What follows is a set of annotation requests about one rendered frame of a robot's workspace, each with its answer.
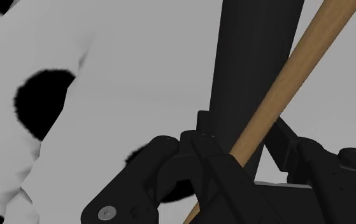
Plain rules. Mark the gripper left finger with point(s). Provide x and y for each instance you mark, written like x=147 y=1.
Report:
x=134 y=189

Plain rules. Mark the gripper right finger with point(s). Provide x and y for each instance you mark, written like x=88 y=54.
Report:
x=342 y=183

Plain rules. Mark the brown wooden stick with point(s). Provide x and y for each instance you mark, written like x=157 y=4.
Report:
x=301 y=65

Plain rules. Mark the black tapered cylinder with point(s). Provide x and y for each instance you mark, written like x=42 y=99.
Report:
x=246 y=62

